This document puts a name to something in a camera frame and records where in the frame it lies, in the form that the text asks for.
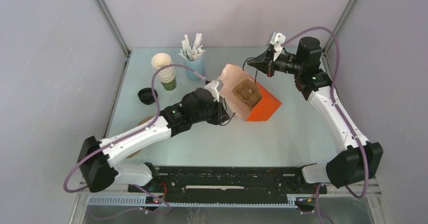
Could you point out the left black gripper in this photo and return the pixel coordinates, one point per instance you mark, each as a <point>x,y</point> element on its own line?
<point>221,115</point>

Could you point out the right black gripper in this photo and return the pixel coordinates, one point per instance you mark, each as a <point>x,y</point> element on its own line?
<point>264,62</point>

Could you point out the orange paper bag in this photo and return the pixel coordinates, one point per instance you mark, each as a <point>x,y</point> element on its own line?
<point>262,112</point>

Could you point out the brown cardboard cup carrier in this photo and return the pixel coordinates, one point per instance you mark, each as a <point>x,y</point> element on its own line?
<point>248,93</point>

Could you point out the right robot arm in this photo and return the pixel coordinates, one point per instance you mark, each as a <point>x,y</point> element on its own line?
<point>357,158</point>

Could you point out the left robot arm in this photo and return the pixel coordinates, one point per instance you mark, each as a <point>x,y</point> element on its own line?
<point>100,160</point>

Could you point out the light blue holder cup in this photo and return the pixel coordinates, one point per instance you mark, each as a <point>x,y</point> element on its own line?
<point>198,66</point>

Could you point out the stack of paper cups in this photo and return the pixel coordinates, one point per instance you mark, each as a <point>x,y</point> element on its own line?
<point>166,76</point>

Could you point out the white stirrer packets bundle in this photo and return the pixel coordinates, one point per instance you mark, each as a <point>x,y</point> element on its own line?
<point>192,51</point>

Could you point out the black plastic lid stack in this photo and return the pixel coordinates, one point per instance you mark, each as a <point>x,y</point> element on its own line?
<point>147,96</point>

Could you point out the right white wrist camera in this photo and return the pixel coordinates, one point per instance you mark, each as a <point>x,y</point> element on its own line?
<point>277,40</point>

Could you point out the black metal base rail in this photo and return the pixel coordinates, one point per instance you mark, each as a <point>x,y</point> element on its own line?
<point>196,186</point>

